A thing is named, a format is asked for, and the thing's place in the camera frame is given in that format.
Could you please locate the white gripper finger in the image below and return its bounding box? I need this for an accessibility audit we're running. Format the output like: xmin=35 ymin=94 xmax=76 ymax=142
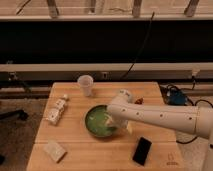
xmin=105 ymin=115 xmax=115 ymax=127

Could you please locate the green ceramic bowl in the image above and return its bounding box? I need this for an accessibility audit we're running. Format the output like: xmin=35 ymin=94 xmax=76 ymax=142
xmin=85 ymin=105 xmax=117 ymax=138

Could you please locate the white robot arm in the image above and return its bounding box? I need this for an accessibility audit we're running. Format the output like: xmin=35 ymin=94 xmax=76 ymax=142
xmin=107 ymin=89 xmax=213 ymax=171

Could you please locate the black smartphone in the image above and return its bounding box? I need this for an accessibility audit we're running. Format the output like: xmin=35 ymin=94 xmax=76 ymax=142
xmin=132 ymin=137 xmax=152 ymax=166

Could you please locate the clear plastic cup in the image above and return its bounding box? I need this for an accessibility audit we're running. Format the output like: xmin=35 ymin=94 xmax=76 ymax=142
xmin=77 ymin=75 xmax=93 ymax=97

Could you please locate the blue power box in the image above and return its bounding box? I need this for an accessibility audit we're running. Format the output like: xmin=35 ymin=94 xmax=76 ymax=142
xmin=167 ymin=91 xmax=187 ymax=105

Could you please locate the white small bottle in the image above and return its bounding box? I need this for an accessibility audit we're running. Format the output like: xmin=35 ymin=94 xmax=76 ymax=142
xmin=46 ymin=94 xmax=69 ymax=125

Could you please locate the beige sponge block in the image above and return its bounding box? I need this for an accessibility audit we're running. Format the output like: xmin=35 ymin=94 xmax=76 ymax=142
xmin=44 ymin=141 xmax=67 ymax=163

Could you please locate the black chair base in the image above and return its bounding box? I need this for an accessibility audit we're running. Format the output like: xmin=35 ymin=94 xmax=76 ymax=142
xmin=0 ymin=110 xmax=29 ymax=121

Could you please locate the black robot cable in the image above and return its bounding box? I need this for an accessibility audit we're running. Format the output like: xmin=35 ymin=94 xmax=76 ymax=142
xmin=159 ymin=84 xmax=213 ymax=145

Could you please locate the black hanging cable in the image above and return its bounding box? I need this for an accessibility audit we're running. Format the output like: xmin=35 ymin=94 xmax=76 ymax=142
xmin=119 ymin=11 xmax=156 ymax=82

